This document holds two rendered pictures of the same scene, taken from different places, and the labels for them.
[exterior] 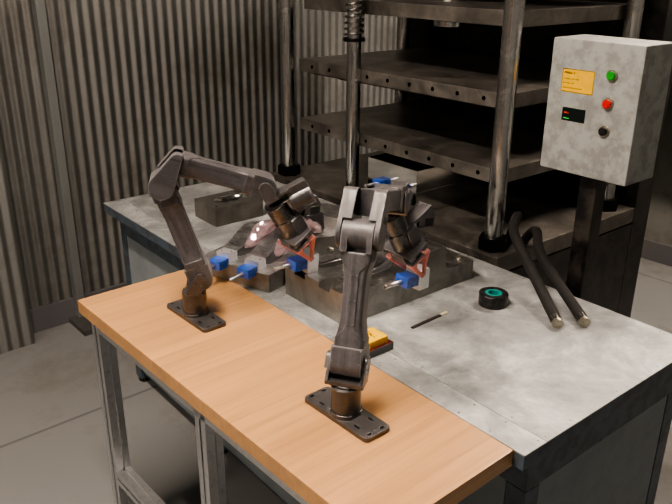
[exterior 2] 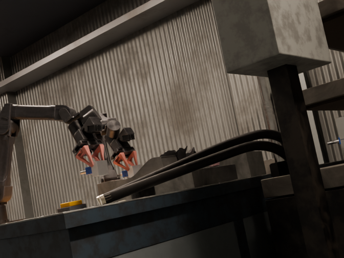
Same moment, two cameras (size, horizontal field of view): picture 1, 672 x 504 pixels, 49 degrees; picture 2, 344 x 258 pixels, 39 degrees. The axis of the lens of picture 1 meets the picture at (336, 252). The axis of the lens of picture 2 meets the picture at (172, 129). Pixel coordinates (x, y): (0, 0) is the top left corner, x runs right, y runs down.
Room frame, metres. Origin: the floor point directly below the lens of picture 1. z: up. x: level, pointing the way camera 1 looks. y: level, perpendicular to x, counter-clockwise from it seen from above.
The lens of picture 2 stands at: (1.69, -2.04, 0.79)
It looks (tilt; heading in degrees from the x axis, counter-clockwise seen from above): 7 degrees up; 80
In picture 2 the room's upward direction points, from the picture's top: 11 degrees counter-clockwise
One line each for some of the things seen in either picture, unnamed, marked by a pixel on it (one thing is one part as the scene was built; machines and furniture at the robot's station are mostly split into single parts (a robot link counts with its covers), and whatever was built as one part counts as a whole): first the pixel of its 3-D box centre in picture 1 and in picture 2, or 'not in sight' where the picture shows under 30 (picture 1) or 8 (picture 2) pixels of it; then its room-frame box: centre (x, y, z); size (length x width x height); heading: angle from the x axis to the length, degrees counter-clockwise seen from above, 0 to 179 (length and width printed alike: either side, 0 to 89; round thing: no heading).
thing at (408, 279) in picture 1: (404, 280); (91, 170); (1.68, -0.17, 0.94); 0.13 x 0.05 x 0.05; 130
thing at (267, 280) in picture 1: (285, 240); (203, 174); (2.17, 0.16, 0.86); 0.50 x 0.26 x 0.11; 147
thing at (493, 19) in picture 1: (460, 6); not in sight; (3.00, -0.48, 1.52); 1.10 x 0.70 x 0.05; 39
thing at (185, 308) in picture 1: (194, 302); not in sight; (1.75, 0.37, 0.84); 0.20 x 0.07 x 0.08; 41
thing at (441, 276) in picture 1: (381, 264); (164, 176); (1.95, -0.13, 0.87); 0.50 x 0.26 x 0.14; 129
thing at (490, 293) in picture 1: (493, 298); (143, 192); (1.83, -0.43, 0.82); 0.08 x 0.08 x 0.04
